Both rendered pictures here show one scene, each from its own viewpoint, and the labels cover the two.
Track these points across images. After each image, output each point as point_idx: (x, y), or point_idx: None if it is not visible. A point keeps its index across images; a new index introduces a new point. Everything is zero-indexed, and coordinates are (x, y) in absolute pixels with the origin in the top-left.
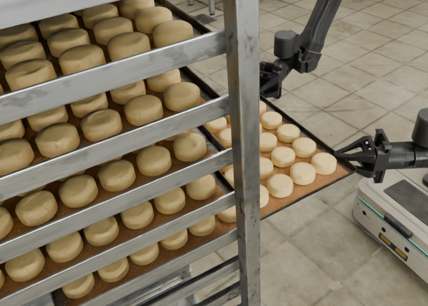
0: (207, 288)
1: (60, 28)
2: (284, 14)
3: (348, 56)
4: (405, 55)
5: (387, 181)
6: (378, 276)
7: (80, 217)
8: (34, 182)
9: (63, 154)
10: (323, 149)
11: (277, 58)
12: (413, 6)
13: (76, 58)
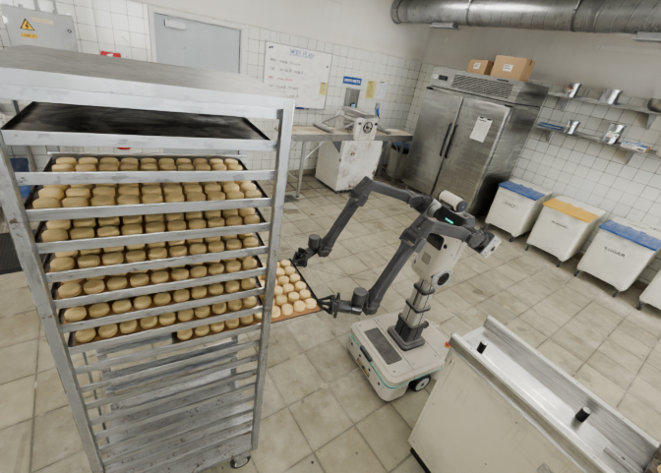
0: None
1: None
2: (343, 207)
3: (375, 245)
4: None
5: (368, 326)
6: (350, 384)
7: (198, 302)
8: (187, 285)
9: (201, 277)
10: (313, 297)
11: (309, 247)
12: None
13: (214, 246)
